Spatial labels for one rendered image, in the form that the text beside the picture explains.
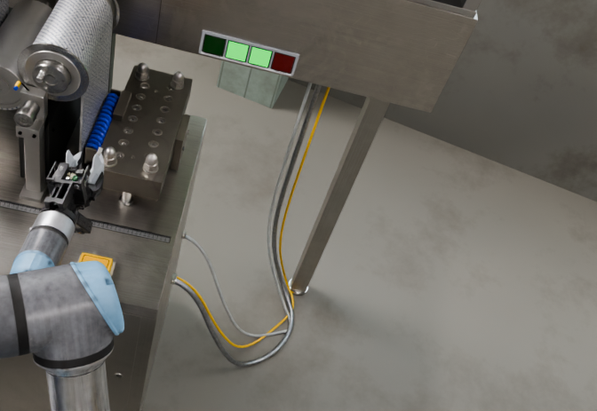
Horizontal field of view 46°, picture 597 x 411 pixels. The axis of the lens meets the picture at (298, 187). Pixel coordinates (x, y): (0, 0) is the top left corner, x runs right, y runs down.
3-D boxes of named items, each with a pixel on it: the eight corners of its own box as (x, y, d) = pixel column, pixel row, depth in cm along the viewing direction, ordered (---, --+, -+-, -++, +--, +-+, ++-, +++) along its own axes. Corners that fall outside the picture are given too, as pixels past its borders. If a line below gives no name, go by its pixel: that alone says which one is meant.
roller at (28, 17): (-29, 100, 155) (-34, 58, 146) (12, 35, 173) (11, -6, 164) (26, 114, 156) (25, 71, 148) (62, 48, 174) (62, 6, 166)
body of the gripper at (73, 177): (91, 163, 143) (72, 206, 135) (97, 193, 149) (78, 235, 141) (54, 158, 143) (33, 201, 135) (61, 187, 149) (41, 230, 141)
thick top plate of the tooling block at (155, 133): (91, 185, 166) (92, 167, 162) (132, 82, 194) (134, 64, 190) (159, 200, 168) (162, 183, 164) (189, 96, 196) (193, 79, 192)
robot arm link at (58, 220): (71, 253, 138) (30, 247, 138) (79, 235, 141) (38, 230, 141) (65, 227, 133) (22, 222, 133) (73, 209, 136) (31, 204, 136)
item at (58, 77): (47, 98, 150) (23, 71, 145) (51, 92, 151) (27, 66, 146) (75, 87, 147) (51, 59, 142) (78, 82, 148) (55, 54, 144)
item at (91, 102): (78, 155, 165) (81, 95, 152) (106, 92, 181) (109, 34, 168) (81, 155, 165) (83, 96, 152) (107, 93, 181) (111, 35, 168)
